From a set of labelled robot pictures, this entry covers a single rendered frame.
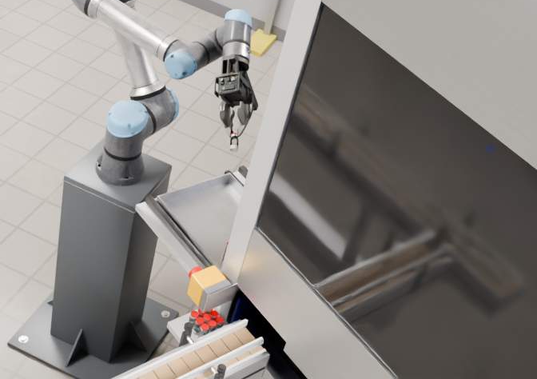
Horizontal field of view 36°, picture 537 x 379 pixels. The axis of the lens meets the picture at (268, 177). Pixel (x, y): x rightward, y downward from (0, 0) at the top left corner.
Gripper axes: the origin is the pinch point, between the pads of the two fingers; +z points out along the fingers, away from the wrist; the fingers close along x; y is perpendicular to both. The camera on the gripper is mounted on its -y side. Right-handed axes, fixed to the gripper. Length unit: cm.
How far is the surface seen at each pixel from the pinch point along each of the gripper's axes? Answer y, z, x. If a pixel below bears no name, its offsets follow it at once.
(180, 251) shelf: -13.5, 26.4, -20.9
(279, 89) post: 38.9, 12.1, 27.2
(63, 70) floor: -128, -119, -160
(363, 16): 58, 11, 50
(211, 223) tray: -22.9, 15.6, -16.9
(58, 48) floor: -133, -137, -169
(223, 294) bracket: 0.4, 43.3, -1.0
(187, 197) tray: -22.7, 6.6, -25.1
